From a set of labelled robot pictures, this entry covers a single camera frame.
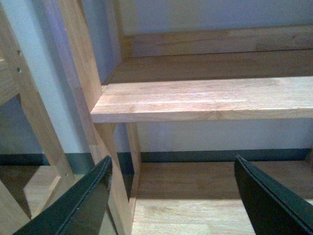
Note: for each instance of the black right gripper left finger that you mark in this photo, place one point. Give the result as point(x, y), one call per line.
point(82, 210)

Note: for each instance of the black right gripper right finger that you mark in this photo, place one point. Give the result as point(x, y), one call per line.
point(272, 208)

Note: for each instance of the light wooden shelf unit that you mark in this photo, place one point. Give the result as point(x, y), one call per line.
point(208, 75)

